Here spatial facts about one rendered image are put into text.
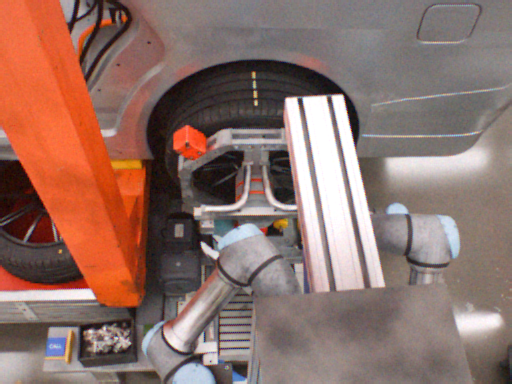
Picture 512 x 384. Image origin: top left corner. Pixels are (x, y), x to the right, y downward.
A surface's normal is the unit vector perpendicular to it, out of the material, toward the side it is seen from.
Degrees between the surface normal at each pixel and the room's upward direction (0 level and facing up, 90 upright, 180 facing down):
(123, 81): 90
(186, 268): 0
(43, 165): 90
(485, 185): 0
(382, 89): 90
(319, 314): 0
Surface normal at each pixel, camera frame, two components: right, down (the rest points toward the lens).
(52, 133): 0.03, 0.86
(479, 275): 0.04, -0.51
